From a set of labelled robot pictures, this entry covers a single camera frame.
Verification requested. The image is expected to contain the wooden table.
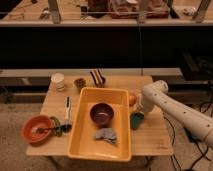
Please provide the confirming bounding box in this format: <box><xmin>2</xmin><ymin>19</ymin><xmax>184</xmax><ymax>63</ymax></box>
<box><xmin>27</xmin><ymin>76</ymin><xmax>173</xmax><ymax>162</ymax></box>

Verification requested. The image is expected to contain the yellow plastic tub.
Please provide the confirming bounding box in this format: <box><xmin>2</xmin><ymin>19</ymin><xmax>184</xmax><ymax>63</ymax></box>
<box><xmin>68</xmin><ymin>87</ymin><xmax>131</xmax><ymax>162</ymax></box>

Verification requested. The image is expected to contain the purple bowl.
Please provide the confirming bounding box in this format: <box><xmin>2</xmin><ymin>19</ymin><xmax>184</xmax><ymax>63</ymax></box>
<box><xmin>90</xmin><ymin>103</ymin><xmax>114</xmax><ymax>127</ymax></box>

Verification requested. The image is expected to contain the black pedal box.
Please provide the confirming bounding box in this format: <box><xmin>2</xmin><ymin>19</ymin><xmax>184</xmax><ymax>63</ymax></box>
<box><xmin>184</xmin><ymin>128</ymin><xmax>195</xmax><ymax>143</ymax></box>

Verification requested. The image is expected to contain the small brown cup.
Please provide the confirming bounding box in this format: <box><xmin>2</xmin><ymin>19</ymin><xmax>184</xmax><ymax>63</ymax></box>
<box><xmin>74</xmin><ymin>78</ymin><xmax>86</xmax><ymax>88</ymax></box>

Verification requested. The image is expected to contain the spoon in orange bowl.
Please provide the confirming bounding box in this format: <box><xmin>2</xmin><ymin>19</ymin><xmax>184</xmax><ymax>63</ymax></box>
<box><xmin>35</xmin><ymin>127</ymin><xmax>59</xmax><ymax>133</ymax></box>

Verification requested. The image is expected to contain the striped brown white cup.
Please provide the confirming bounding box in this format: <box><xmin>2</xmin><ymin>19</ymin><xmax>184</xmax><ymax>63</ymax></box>
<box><xmin>90</xmin><ymin>69</ymin><xmax>106</xmax><ymax>87</ymax></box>

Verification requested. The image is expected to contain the green sponge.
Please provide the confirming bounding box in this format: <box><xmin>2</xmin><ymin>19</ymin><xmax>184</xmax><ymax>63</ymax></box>
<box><xmin>130</xmin><ymin>112</ymin><xmax>144</xmax><ymax>130</ymax></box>

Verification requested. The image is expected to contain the green toy vegetable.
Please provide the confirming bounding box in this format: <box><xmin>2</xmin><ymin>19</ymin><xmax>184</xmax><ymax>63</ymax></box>
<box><xmin>50</xmin><ymin>116</ymin><xmax>62</xmax><ymax>137</ymax></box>

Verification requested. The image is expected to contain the orange fruit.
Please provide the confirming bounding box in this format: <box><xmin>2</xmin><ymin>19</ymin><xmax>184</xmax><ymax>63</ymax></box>
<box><xmin>129</xmin><ymin>93</ymin><xmax>137</xmax><ymax>106</ymax></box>

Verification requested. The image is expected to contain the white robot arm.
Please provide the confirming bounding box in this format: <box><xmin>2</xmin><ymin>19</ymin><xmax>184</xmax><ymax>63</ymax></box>
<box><xmin>137</xmin><ymin>80</ymin><xmax>213</xmax><ymax>149</ymax></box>

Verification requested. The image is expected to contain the black floor cable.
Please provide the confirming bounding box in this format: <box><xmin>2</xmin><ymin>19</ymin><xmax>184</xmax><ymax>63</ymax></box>
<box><xmin>163</xmin><ymin>115</ymin><xmax>181</xmax><ymax>171</ymax></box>

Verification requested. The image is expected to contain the grey cloth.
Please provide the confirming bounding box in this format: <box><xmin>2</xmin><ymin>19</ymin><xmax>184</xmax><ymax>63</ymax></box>
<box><xmin>94</xmin><ymin>128</ymin><xmax>117</xmax><ymax>145</ymax></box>

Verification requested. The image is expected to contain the orange bowl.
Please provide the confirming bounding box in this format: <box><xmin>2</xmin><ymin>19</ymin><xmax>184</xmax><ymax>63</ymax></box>
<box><xmin>21</xmin><ymin>115</ymin><xmax>53</xmax><ymax>144</ymax></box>

